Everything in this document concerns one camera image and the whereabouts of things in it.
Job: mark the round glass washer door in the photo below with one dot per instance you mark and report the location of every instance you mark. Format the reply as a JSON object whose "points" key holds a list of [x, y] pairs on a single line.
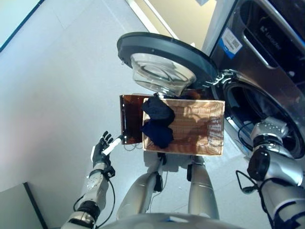
{"points": [[164, 47]]}

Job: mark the blue white barcode sticker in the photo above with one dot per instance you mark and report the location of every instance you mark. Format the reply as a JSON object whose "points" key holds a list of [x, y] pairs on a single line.
{"points": [[230, 43]]}

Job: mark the silver robot torso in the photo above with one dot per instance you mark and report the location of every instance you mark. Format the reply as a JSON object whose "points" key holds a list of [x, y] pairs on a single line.
{"points": [[171, 220]]}

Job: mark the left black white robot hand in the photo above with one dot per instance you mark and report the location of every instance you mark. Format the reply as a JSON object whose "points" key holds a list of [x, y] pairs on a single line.
{"points": [[100, 152]]}

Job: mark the left silver robot leg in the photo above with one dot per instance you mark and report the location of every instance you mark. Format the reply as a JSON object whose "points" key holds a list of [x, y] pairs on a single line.
{"points": [[140, 190]]}

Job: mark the square wicker laundry basket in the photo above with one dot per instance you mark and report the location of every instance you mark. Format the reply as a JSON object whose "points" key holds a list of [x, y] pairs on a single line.
{"points": [[197, 128]]}

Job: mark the dark grey washing machine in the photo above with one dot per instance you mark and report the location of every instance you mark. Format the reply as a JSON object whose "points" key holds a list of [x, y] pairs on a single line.
{"points": [[274, 71]]}

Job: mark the white counter cabinet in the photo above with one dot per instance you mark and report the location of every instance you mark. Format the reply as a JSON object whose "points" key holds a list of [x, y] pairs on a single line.
{"points": [[181, 21]]}

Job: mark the black garment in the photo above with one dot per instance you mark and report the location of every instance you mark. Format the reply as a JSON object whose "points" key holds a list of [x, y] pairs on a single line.
{"points": [[157, 111]]}

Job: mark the grey board black edge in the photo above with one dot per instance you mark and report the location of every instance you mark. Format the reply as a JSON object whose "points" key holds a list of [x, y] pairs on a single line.
{"points": [[19, 207]]}

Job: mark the silver robot leg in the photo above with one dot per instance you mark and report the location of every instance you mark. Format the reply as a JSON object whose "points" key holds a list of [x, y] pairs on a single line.
{"points": [[202, 190], [140, 190]]}

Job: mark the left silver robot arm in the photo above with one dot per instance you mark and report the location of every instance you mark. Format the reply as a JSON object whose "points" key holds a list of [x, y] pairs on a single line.
{"points": [[95, 188]]}

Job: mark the right silver robot leg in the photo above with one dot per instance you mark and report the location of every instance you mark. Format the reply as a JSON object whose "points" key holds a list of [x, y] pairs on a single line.
{"points": [[202, 190]]}

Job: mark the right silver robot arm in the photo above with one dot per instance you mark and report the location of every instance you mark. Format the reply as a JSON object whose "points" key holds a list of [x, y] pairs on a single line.
{"points": [[281, 171]]}

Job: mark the navy blue garment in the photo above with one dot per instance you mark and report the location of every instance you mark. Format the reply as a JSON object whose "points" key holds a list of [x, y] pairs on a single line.
{"points": [[157, 136]]}

